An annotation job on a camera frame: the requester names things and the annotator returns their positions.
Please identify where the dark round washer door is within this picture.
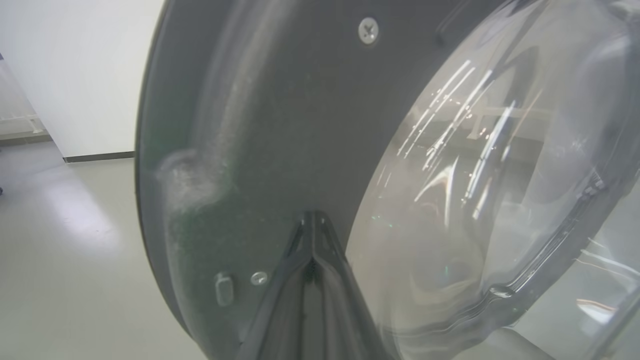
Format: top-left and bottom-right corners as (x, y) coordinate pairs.
(135, 0), (640, 360)

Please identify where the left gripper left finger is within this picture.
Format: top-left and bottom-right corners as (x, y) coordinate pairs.
(239, 211), (315, 360)

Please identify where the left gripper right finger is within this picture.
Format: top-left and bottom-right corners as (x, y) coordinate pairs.
(313, 211), (389, 360)

